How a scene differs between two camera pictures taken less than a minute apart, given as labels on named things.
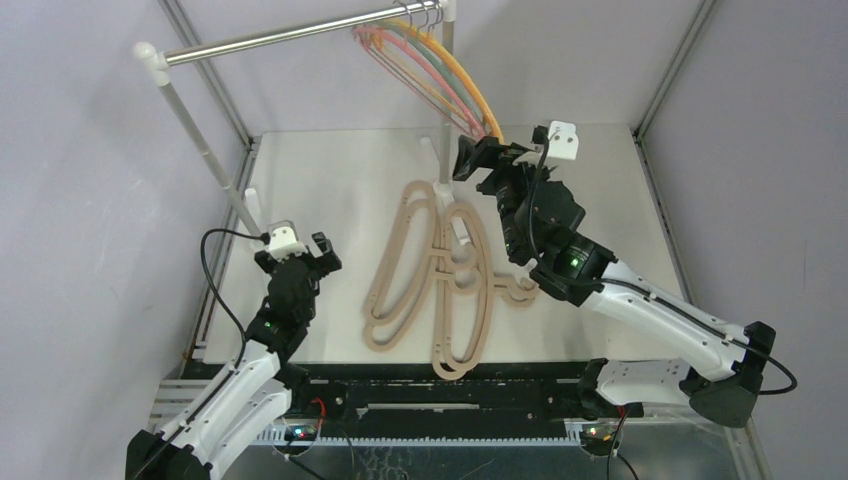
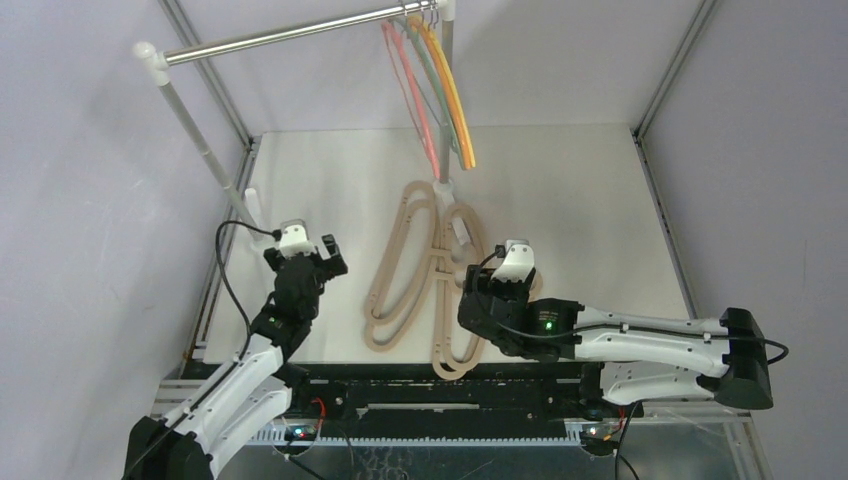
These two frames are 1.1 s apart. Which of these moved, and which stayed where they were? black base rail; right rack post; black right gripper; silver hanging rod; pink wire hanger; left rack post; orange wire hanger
Moved: orange wire hanger; black right gripper; pink wire hanger
Stayed: silver hanging rod; left rack post; black base rail; right rack post
